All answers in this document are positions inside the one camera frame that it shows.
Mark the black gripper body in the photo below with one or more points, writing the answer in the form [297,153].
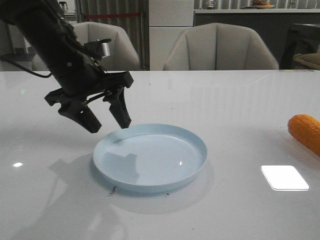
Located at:
[76,69]

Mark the red barrier belt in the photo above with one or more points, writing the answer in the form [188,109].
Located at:
[111,16]

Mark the light blue plate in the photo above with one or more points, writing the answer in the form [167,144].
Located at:
[150,158]

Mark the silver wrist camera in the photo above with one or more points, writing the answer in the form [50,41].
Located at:
[99,49]

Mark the grey right armchair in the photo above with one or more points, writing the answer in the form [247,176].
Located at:
[219,47]

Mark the grey armchair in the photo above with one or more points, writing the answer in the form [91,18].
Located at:
[219,47]
[123,56]

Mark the white drawer cabinet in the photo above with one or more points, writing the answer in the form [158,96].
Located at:
[167,19]

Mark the fruit bowl on counter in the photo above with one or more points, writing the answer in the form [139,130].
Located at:
[260,4]

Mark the grey left armchair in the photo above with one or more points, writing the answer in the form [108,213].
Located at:
[123,56]

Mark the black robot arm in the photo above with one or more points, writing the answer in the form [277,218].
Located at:
[40,21]

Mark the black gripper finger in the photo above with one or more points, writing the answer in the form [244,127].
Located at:
[118,108]
[80,113]

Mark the orange toy corn cob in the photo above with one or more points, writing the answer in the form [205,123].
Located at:
[306,130]

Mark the dark kitchen counter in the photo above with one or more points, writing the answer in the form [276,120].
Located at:
[271,24]

